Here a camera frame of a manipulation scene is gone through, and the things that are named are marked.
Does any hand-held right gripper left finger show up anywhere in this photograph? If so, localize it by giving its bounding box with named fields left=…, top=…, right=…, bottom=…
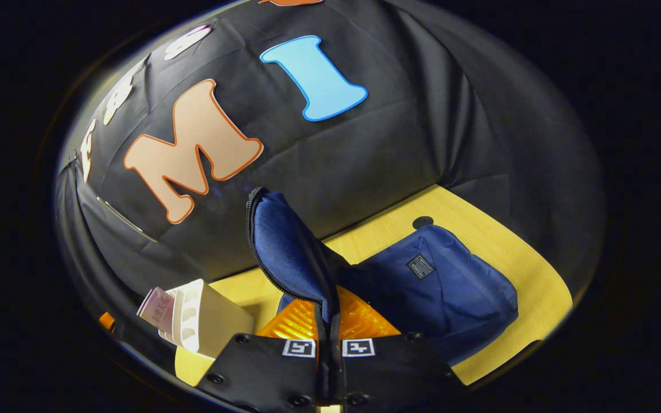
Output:
left=196, top=297, right=331, bottom=411

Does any white bookshelf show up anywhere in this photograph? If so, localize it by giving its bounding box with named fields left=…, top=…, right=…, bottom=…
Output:
left=158, top=279, right=255, bottom=359

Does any blue schoolbag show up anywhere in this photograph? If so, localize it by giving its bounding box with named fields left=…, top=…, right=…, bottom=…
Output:
left=246, top=186, right=519, bottom=368

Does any pink book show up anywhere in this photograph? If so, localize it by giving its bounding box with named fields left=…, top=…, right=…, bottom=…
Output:
left=137, top=287, right=177, bottom=334

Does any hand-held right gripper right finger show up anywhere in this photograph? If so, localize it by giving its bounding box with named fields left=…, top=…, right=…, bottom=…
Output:
left=330, top=286, right=463, bottom=411

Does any black backdrop cloth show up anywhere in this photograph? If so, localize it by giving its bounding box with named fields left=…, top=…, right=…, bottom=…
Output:
left=55, top=0, right=604, bottom=322

